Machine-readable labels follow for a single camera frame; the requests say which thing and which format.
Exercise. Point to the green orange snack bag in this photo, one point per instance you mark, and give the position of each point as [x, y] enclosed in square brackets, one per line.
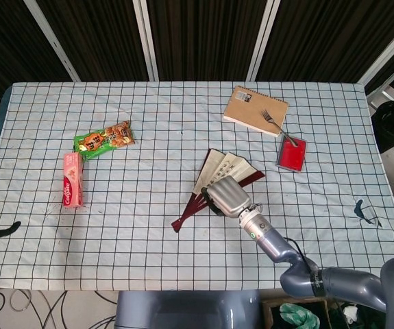
[100, 140]

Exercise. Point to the pink Colgate toothpaste box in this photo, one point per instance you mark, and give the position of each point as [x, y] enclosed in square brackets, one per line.
[73, 181]

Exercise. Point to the black bin bag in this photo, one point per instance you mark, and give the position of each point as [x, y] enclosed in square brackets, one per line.
[393, 123]

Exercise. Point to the white partition post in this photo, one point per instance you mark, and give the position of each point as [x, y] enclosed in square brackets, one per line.
[261, 41]
[380, 66]
[147, 41]
[52, 41]

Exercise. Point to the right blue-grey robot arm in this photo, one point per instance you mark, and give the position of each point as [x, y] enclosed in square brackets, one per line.
[275, 246]

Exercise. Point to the green white cloth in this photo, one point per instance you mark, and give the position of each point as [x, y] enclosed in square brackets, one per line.
[297, 317]

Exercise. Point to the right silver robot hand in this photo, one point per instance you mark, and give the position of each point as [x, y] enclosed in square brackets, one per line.
[229, 197]

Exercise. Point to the metal fork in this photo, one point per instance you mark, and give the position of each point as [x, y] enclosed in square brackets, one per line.
[275, 125]

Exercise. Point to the blue-grey robot torso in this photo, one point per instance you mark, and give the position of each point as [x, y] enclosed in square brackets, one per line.
[186, 308]

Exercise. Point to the red paper folding fan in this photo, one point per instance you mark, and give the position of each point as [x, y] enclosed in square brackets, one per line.
[224, 164]

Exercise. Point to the white crumpled paper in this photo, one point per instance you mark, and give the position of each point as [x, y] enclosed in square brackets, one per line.
[350, 312]

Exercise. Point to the brown spiral notebook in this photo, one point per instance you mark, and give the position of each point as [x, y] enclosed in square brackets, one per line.
[248, 109]

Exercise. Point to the white grid-patterned tablecloth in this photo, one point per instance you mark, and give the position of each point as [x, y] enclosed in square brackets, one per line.
[131, 222]

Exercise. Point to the dark green bag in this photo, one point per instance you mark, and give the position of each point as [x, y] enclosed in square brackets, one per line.
[368, 317]

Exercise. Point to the red ink pad box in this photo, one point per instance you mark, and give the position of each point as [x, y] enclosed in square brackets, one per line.
[291, 157]

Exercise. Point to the cardboard box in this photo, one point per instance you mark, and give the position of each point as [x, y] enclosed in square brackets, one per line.
[270, 315]

